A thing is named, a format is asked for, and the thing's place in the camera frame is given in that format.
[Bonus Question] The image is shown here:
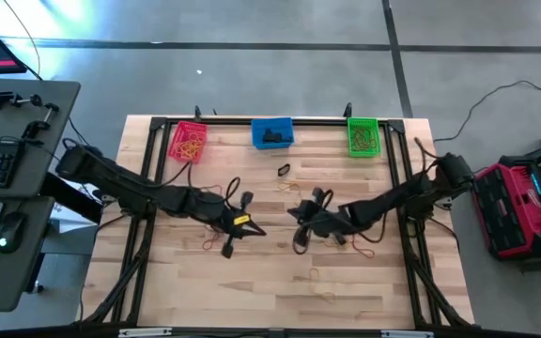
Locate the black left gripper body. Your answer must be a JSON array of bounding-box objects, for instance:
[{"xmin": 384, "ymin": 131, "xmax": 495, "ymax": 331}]
[{"xmin": 218, "ymin": 191, "xmax": 255, "ymax": 258}]

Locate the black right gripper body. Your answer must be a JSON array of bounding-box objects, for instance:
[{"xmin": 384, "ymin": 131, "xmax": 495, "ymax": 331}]
[{"xmin": 295, "ymin": 188, "xmax": 349, "ymax": 253}]

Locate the blue plastic basket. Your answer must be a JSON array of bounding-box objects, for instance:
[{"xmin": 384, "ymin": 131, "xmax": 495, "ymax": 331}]
[{"xmin": 250, "ymin": 116, "xmax": 295, "ymax": 151}]

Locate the red plastic basket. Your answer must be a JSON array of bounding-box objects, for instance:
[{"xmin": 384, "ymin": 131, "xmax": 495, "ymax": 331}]
[{"xmin": 166, "ymin": 120, "xmax": 209, "ymax": 165}]

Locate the green plastic basket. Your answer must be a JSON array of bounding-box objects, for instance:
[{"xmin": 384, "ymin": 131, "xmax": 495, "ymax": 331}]
[{"xmin": 347, "ymin": 116, "xmax": 382, "ymax": 159}]

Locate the white paper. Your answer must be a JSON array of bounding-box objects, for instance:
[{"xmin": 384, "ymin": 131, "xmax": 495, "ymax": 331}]
[{"xmin": 49, "ymin": 185, "xmax": 98, "ymax": 236}]

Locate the red black tool case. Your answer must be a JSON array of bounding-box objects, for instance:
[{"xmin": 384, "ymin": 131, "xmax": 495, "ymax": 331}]
[{"xmin": 470, "ymin": 154, "xmax": 541, "ymax": 262}]

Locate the black desk clamp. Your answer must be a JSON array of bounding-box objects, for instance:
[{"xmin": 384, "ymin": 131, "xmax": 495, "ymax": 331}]
[
  {"xmin": 21, "ymin": 102, "xmax": 60, "ymax": 140},
  {"xmin": 0, "ymin": 86, "xmax": 45, "ymax": 112}
]

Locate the grey desk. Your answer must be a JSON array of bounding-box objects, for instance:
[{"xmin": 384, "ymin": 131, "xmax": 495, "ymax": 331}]
[
  {"xmin": 0, "ymin": 195, "xmax": 56, "ymax": 314},
  {"xmin": 0, "ymin": 77, "xmax": 82, "ymax": 199}
]

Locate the black computer mouse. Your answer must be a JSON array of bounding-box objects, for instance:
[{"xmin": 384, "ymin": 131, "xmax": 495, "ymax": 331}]
[{"xmin": 0, "ymin": 210, "xmax": 26, "ymax": 254}]

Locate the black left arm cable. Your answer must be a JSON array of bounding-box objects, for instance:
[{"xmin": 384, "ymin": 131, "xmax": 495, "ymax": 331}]
[{"xmin": 155, "ymin": 159, "xmax": 242, "ymax": 210}]

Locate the black aluminium rig frame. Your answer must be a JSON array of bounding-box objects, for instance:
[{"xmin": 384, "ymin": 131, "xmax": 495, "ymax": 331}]
[{"xmin": 80, "ymin": 115, "xmax": 471, "ymax": 330}]

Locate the silver edge bracket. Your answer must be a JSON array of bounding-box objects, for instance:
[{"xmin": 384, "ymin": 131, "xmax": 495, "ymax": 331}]
[
  {"xmin": 380, "ymin": 330, "xmax": 434, "ymax": 338},
  {"xmin": 118, "ymin": 327, "xmax": 173, "ymax": 338}
]

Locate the black floor cable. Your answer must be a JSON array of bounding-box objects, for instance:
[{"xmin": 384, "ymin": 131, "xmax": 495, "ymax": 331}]
[{"xmin": 432, "ymin": 79, "xmax": 541, "ymax": 143}]

